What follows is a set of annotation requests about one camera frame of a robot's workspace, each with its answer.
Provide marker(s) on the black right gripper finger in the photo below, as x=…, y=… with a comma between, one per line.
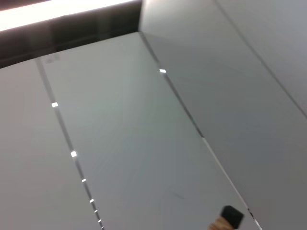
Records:
x=232, y=216

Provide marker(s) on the khaki canvas food bag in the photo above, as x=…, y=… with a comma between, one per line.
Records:
x=217, y=225

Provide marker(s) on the bright ceiling light strip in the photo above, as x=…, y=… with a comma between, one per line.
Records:
x=48, y=13

